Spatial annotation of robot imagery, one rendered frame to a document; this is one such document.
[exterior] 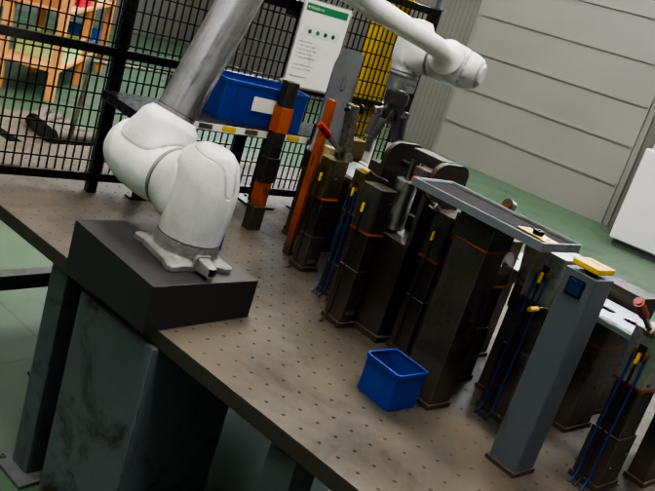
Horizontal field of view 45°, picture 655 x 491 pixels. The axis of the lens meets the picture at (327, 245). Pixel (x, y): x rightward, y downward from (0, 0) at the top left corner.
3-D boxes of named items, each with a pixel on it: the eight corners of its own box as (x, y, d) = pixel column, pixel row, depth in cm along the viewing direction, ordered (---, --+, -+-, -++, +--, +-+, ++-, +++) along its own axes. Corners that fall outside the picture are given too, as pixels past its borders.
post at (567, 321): (533, 472, 163) (617, 282, 150) (512, 478, 158) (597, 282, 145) (506, 450, 168) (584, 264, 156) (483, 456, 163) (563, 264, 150)
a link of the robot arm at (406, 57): (381, 64, 231) (418, 78, 224) (398, 12, 226) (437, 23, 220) (399, 68, 240) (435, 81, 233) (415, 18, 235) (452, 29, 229)
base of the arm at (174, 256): (175, 281, 173) (183, 258, 171) (131, 235, 187) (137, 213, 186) (241, 283, 186) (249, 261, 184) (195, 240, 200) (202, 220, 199)
